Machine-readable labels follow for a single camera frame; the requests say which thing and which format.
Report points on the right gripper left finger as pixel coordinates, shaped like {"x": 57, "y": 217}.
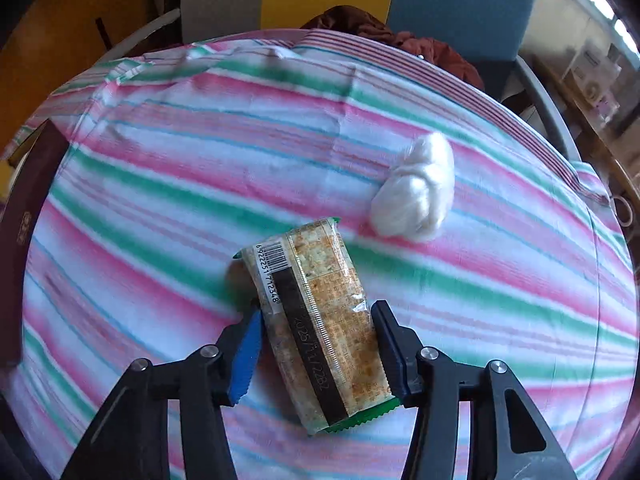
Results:
{"x": 128, "y": 437}

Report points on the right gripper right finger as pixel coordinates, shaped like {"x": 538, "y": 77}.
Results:
{"x": 509, "y": 438}

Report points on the cracker packet green ends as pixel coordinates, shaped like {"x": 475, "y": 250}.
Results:
{"x": 319, "y": 327}

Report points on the gold metal tin box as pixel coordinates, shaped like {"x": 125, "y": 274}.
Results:
{"x": 34, "y": 172}

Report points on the white plastic wrapped ball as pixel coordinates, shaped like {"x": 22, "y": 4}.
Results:
{"x": 418, "y": 194}

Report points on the wooden side desk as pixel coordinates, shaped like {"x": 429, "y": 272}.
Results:
{"x": 591, "y": 139}

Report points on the white product box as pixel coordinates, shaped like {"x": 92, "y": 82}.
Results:
{"x": 592, "y": 73}

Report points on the grey yellow blue chair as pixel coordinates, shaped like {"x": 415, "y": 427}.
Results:
{"x": 488, "y": 33}

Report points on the wooden wardrobe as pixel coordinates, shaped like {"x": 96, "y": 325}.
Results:
{"x": 54, "y": 41}

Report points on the dark red cloth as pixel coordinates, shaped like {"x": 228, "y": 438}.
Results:
{"x": 356, "y": 22}

